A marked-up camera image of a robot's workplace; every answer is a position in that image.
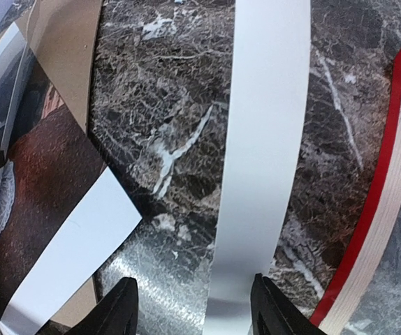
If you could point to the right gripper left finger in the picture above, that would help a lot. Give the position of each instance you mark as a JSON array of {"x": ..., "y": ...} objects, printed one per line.
[{"x": 116, "y": 313}]

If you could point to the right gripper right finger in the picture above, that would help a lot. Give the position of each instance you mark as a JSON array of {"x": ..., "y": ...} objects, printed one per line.
[{"x": 272, "y": 313}]

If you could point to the wooden picture frame red edge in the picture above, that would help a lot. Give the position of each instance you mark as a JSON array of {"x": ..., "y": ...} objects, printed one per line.
[{"x": 375, "y": 225}]

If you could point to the printed photo of painting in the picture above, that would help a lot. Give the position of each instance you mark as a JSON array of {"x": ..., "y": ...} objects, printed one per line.
[{"x": 62, "y": 211}]

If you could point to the brown backing board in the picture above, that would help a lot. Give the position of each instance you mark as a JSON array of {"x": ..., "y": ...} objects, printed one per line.
[{"x": 62, "y": 36}]

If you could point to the white photo mat border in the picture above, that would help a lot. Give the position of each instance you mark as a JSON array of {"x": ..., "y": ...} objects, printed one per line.
[{"x": 269, "y": 88}]

